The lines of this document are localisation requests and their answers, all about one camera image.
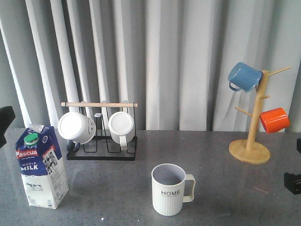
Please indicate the white HOME mug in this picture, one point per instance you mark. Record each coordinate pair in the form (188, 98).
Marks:
(168, 186)

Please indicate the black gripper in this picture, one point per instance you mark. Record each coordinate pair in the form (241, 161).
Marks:
(292, 182)
(7, 116)

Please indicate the Pascual whole milk carton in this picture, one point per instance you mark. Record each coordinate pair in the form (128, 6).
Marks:
(41, 164)

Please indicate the black wire mug rack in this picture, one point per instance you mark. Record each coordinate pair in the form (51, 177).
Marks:
(102, 146)

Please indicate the blue mug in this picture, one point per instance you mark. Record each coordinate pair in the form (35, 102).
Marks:
(243, 77)

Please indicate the wooden mug tree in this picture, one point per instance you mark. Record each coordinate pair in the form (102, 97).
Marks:
(248, 150)

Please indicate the white ribbed hanging mug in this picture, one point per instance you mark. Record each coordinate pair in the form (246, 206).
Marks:
(121, 126)

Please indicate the orange mug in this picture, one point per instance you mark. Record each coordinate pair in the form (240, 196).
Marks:
(274, 120)

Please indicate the white smiley face mug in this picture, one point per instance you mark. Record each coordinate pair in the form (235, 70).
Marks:
(77, 129)

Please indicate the grey curtain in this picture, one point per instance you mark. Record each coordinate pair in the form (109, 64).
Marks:
(171, 57)

